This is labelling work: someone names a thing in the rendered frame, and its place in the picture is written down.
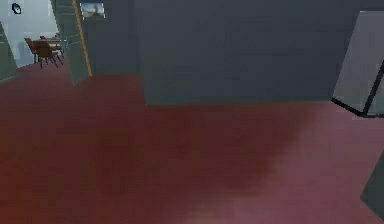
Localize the framed wall picture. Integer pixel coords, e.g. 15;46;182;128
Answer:
79;2;107;20

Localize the brown wooden chair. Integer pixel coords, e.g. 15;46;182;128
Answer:
33;40;64;70
23;37;38;64

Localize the black-framed window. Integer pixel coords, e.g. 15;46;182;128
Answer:
330;10;384;118

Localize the brown dining table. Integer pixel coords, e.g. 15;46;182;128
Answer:
39;35;63;51

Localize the grey-green room door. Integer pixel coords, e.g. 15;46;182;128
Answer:
50;0;94;86

